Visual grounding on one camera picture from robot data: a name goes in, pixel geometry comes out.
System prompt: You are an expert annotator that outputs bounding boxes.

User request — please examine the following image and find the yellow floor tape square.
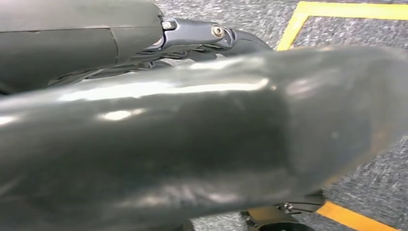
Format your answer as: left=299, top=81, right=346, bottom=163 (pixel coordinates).
left=275, top=0, right=408, bottom=231

